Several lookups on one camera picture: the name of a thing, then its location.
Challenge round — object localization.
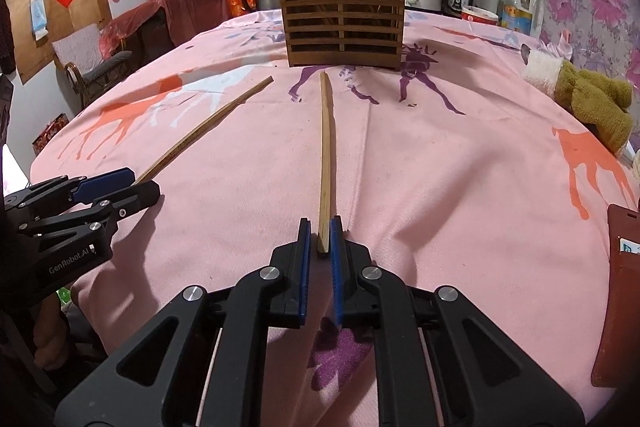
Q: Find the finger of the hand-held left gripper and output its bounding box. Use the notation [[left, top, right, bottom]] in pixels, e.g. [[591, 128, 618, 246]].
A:
[[19, 181, 162, 242], [2, 167, 136, 210]]

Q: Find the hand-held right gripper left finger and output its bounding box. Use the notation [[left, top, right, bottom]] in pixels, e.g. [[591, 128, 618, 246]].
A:
[[54, 217, 313, 427]]

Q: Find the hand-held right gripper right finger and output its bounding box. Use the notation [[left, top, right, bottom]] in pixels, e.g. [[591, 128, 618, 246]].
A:
[[329, 216, 586, 427]]

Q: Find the brown wooden chopstick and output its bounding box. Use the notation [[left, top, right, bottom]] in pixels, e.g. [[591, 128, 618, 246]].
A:
[[316, 72, 334, 256], [132, 76, 275, 186]]

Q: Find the person's left hand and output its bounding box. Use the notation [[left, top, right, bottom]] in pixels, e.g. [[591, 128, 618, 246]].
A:
[[32, 299, 77, 360]]

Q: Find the red gift box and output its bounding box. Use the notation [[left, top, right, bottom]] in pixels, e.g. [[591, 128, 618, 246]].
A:
[[31, 113, 72, 156]]

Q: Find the chair with grey cushion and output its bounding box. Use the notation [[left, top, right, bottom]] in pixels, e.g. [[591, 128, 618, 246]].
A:
[[51, 34, 134, 108]]

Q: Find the wooden door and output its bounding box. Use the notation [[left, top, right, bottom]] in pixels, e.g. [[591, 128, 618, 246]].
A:
[[14, 0, 114, 84]]

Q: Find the red cloth covered table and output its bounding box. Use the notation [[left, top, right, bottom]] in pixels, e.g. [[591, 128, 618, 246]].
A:
[[99, 0, 232, 54]]

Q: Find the blue and white packet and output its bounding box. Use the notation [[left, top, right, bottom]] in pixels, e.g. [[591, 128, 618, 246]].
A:
[[28, 0, 52, 41]]

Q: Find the brown leather wallet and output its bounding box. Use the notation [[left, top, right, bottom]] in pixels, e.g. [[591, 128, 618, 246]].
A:
[[591, 204, 640, 389]]

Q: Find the red and white bowl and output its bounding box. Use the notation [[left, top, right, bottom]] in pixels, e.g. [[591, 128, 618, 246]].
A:
[[460, 5, 502, 28]]

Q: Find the olive and cream plush cloth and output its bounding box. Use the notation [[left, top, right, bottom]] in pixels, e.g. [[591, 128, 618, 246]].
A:
[[521, 49, 634, 154]]

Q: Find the white crumpled cloth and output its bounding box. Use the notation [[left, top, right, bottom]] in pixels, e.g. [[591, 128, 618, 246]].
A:
[[620, 141, 640, 181]]

